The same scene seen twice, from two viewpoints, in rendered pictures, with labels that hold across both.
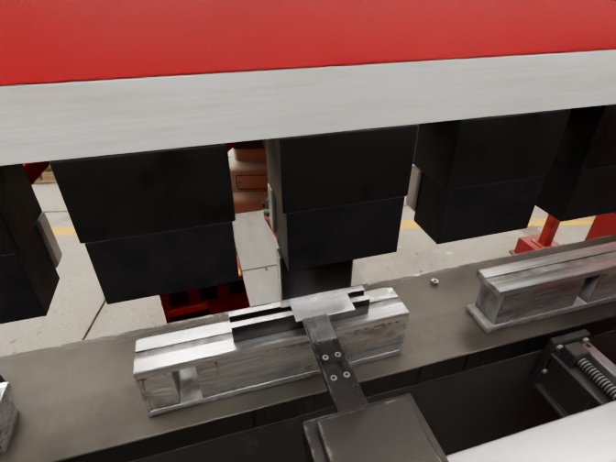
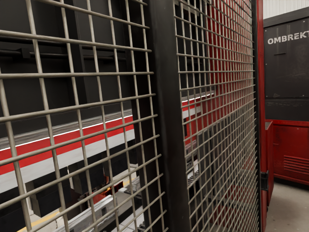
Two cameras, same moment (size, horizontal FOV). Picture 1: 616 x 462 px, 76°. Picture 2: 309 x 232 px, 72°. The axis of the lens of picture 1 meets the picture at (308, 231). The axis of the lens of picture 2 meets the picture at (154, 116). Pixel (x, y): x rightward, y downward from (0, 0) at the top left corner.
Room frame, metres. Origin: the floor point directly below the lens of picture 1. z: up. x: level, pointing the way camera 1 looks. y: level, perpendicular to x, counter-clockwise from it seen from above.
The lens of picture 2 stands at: (-0.79, 0.90, 1.59)
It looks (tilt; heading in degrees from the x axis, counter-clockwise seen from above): 8 degrees down; 322
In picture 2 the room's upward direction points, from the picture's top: 6 degrees counter-clockwise
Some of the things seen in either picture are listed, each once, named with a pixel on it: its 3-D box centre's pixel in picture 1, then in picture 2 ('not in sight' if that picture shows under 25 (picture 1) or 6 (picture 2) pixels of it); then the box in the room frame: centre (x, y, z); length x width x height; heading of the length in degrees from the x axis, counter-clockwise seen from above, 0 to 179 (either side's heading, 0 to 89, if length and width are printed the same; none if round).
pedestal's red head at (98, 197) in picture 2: (208, 290); (108, 194); (0.73, 0.24, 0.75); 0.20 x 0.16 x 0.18; 108
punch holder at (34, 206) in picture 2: not in sight; (48, 188); (0.20, 0.74, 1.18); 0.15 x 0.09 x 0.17; 106
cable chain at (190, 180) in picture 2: not in sight; (191, 184); (-0.02, 0.08, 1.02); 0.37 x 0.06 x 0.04; 106
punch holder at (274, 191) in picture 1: (335, 186); not in sight; (0.43, -0.03, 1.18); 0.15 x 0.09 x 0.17; 106
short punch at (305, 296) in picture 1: (314, 275); not in sight; (0.42, -0.01, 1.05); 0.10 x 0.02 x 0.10; 106
